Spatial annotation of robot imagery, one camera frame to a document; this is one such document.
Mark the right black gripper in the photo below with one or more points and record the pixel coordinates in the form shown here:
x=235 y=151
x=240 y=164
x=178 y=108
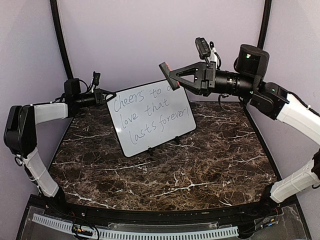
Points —
x=204 y=76

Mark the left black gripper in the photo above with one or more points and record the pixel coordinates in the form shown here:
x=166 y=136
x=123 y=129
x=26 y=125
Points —
x=99 y=97

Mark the red whiteboard eraser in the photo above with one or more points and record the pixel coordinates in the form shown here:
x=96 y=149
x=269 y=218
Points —
x=166 y=70

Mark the white whiteboard with black frame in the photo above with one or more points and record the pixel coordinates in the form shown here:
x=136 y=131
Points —
x=150 y=115

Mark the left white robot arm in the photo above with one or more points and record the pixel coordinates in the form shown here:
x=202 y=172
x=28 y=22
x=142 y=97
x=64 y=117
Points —
x=20 y=134

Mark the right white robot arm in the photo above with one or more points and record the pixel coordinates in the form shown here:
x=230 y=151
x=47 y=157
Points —
x=277 y=103

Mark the black whiteboard stand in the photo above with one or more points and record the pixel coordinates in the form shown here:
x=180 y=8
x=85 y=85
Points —
x=175 y=141

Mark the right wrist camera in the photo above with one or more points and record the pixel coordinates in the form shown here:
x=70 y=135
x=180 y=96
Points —
x=208 y=52

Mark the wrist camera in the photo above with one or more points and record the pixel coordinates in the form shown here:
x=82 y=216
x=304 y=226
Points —
x=208 y=52
x=95 y=81

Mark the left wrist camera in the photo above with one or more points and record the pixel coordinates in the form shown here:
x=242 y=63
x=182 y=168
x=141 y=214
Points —
x=95 y=81

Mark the right black frame post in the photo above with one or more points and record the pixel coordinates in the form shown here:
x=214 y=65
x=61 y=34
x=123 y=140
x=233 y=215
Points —
x=264 y=24

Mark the black frame post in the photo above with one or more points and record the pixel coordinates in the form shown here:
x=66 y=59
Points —
x=264 y=24
x=60 y=38

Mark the left black frame post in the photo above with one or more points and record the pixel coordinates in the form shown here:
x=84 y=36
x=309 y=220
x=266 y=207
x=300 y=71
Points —
x=60 y=38

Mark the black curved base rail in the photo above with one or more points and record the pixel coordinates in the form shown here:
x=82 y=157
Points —
x=243 y=215

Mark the white slotted cable duct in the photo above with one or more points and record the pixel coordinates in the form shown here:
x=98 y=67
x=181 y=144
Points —
x=121 y=231

